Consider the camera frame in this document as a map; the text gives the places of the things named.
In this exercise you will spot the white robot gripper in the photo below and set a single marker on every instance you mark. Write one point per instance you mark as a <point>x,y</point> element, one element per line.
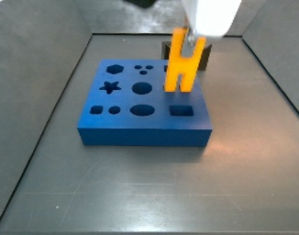
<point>210,19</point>

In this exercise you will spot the yellow double-square peg object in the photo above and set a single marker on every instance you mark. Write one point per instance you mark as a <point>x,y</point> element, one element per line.
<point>182,67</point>

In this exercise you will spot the dark grey curved foam holder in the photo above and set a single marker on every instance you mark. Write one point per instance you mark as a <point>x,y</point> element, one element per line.
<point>166,50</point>

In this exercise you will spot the blue foam shape-sorting block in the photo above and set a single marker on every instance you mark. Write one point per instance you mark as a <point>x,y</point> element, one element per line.
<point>129,110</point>

